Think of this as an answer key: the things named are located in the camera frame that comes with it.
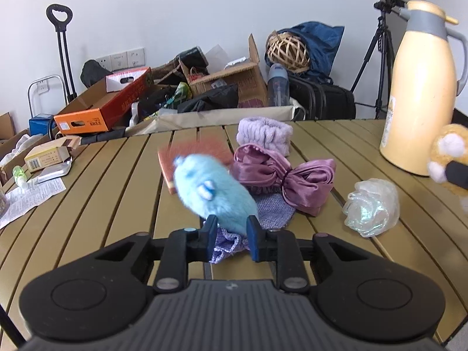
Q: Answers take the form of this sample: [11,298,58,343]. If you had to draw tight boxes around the orange white hamster plush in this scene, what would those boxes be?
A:
[428,124,467,211]

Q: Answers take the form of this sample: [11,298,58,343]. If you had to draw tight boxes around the light blue plush toy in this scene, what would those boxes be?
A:
[173,154,258,236]

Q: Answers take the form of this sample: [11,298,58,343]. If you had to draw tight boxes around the purple satin bow bonnet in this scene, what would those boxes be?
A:
[230,143,336,216]

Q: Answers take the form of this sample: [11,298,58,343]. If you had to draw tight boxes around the purple knit cloth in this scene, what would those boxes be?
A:
[209,192,295,265]

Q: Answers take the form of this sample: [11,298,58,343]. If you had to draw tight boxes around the yellow thermos jug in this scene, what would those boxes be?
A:
[380,0,467,177]

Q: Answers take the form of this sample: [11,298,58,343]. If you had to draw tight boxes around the lavender fluffy headband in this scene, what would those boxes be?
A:
[236,116,293,157]

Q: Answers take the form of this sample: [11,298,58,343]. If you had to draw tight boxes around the tan folding table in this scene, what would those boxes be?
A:
[1,120,467,341]

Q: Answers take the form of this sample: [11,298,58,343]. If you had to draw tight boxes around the blue water bottle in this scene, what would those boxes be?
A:
[267,63,290,106]

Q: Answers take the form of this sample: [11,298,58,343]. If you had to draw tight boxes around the open cardboard box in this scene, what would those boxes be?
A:
[179,34,268,108]

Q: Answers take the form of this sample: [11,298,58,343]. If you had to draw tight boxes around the orange shoe box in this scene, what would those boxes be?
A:
[54,69,152,135]

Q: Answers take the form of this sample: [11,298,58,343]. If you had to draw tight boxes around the white red box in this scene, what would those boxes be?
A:
[105,67,150,93]

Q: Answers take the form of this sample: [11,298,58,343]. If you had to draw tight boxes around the small tan product box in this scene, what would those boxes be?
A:
[25,135,81,172]

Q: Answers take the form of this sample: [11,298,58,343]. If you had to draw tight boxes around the dark blue bag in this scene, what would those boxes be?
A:
[278,21,345,85]

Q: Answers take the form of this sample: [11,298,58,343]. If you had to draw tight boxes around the woven rattan ball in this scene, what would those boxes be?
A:
[266,31,311,74]

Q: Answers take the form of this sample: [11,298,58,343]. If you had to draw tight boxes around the small green white bottle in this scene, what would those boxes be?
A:
[13,166,29,189]

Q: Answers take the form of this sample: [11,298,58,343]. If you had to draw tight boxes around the large cardboard boxes left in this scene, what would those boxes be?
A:
[1,129,42,185]

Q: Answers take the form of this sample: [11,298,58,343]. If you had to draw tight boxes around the black camera tripod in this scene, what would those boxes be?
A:
[351,0,406,119]

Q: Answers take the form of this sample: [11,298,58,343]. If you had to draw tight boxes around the white wall sockets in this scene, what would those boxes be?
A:
[96,48,145,71]

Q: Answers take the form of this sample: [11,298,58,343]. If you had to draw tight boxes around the metal folding cart frame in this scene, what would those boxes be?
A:
[27,75,68,118]

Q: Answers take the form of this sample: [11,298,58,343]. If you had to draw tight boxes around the black trolley handle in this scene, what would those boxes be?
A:
[46,3,77,103]

